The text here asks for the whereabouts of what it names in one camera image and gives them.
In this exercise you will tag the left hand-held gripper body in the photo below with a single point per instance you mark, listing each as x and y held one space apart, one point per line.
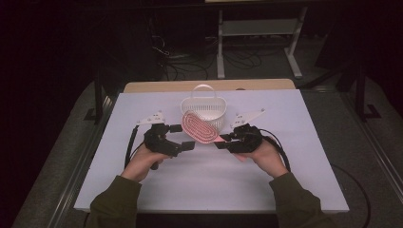
158 139

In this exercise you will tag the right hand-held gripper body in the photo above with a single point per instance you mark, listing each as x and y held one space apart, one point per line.
247 137

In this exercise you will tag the person's left hand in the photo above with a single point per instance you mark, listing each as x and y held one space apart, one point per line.
142 164

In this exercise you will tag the person's right hand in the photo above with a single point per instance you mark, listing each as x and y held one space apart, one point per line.
269 158

